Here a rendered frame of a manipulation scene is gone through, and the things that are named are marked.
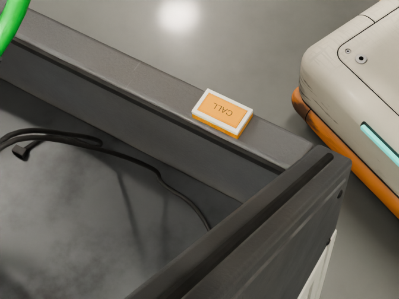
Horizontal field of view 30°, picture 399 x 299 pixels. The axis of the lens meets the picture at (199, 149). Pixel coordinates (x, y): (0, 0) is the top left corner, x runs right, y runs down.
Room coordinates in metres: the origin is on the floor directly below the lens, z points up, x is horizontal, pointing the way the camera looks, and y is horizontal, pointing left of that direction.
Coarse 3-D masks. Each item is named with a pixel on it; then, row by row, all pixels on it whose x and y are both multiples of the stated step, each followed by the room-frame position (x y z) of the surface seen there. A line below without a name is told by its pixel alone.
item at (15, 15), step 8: (8, 0) 0.33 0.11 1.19; (16, 0) 0.33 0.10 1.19; (24, 0) 0.33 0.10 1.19; (8, 8) 0.33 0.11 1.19; (16, 8) 0.32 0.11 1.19; (24, 8) 0.33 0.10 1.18; (0, 16) 0.33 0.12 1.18; (8, 16) 0.32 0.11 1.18; (16, 16) 0.32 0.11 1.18; (24, 16) 0.33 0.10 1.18; (0, 24) 0.32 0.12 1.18; (8, 24) 0.32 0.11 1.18; (16, 24) 0.32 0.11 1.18; (0, 32) 0.32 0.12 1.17; (8, 32) 0.32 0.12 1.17; (16, 32) 0.32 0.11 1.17; (0, 40) 0.31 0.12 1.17; (8, 40) 0.32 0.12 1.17; (0, 48) 0.31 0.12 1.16; (0, 56) 0.31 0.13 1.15
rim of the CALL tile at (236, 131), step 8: (224, 96) 0.39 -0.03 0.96; (200, 104) 0.38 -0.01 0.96; (240, 104) 0.38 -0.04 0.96; (192, 112) 0.37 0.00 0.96; (200, 112) 0.37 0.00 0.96; (248, 112) 0.37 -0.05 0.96; (208, 120) 0.36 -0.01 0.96; (216, 120) 0.36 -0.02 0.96; (224, 128) 0.35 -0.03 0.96; (232, 128) 0.35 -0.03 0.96; (240, 128) 0.35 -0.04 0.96
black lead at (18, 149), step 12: (12, 132) 0.34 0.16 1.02; (24, 132) 0.34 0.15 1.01; (36, 132) 0.35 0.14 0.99; (48, 132) 0.36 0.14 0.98; (60, 132) 0.37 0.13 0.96; (72, 132) 0.39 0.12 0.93; (0, 144) 0.33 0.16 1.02; (72, 144) 0.35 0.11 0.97; (84, 144) 0.36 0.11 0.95; (24, 156) 0.42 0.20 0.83; (120, 156) 0.37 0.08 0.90; (192, 204) 0.34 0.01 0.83
